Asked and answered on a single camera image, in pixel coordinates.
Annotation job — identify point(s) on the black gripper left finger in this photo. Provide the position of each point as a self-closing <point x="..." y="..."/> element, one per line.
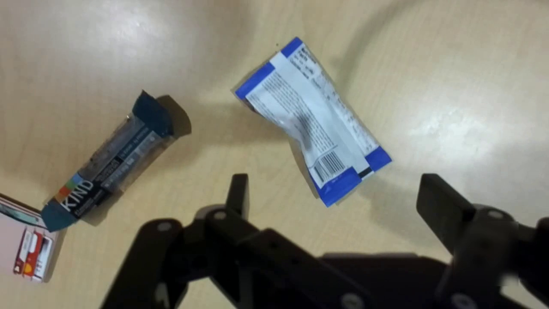
<point x="252" y="268"/>

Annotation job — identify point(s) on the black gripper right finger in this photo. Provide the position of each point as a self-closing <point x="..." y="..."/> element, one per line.
<point x="485" y="245"/>

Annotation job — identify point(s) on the white and blue packet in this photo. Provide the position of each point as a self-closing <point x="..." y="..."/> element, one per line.
<point x="292" y="91"/>

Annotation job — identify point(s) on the dark KIND snack bar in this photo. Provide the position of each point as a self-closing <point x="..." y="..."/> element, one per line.
<point x="141" y="134"/>

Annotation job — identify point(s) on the small pink red booklet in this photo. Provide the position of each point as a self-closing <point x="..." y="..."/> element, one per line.
<point x="24" y="240"/>

